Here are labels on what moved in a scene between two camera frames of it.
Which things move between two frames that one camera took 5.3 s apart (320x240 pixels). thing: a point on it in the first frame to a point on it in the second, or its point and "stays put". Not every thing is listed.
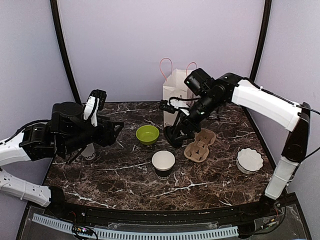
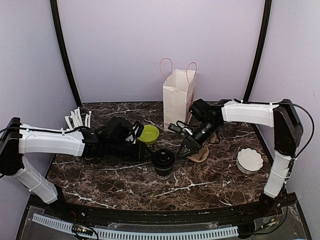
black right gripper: [184, 122] to [192, 144]
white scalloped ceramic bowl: [249, 161] stays put
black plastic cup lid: [174, 137] to [164, 159]
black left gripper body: [104, 139] to [117, 149]
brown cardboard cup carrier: [198, 151] stays put
